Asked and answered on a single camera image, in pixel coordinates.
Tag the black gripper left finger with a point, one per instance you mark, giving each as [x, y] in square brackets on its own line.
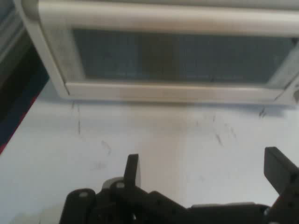
[132, 170]

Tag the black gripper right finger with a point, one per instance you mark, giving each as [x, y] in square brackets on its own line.
[280, 172]

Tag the white toaster oven body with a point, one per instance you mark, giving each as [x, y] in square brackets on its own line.
[47, 58]

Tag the aluminium frame rail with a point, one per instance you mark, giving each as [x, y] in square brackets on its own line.
[9, 28]

